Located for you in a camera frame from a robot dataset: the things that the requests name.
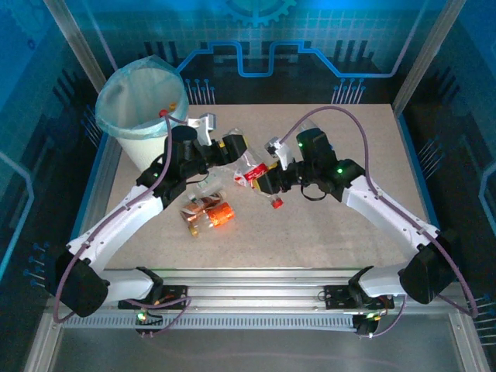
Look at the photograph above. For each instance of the red label cola bottle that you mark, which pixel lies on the red label cola bottle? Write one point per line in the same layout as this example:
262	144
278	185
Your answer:
257	170

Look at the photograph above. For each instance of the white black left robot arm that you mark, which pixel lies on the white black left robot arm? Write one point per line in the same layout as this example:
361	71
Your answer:
116	217

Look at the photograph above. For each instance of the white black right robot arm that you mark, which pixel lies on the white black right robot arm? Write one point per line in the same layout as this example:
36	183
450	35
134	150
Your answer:
379	209

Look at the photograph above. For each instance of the white ribbed waste bin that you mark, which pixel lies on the white ribbed waste bin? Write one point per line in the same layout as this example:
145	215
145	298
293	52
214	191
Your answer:
143	151

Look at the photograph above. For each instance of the blue plastic bin liner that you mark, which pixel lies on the blue plastic bin liner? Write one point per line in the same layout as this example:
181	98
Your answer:
128	89

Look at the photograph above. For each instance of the red white label clear bottle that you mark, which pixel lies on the red white label clear bottle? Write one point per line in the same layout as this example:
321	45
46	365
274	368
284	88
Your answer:
240	180

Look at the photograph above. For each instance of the green white label clear bottle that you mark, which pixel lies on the green white label clear bottle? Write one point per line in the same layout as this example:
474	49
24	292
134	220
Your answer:
207	186

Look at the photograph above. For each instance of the copper brown label bottle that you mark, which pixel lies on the copper brown label bottle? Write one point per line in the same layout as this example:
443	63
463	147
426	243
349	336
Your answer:
199	209

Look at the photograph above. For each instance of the orange label clear bottle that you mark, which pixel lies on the orange label clear bottle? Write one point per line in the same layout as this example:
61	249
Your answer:
221	215

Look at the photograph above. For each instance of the aluminium base beam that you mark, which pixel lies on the aluminium base beam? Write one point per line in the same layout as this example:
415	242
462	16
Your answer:
252	288

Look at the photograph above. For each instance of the steel front shelf panel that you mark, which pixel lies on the steel front shelf panel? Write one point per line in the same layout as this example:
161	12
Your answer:
252	348

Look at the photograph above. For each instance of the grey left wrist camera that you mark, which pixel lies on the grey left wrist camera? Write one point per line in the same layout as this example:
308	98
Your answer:
203	124

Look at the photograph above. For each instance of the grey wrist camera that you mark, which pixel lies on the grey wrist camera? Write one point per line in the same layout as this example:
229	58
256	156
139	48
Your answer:
281	151
203	124

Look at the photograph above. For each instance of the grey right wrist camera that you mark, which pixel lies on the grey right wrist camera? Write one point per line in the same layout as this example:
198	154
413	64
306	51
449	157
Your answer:
281	151

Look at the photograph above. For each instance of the blue edged table side rail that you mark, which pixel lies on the blue edged table side rail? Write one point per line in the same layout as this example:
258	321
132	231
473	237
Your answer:
420	174
95	186

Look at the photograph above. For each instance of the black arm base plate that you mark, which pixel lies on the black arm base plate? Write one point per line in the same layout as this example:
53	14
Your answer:
174	296
337	296

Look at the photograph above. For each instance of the aluminium frame post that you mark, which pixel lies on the aluminium frame post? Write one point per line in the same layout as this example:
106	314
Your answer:
77	42
426	50

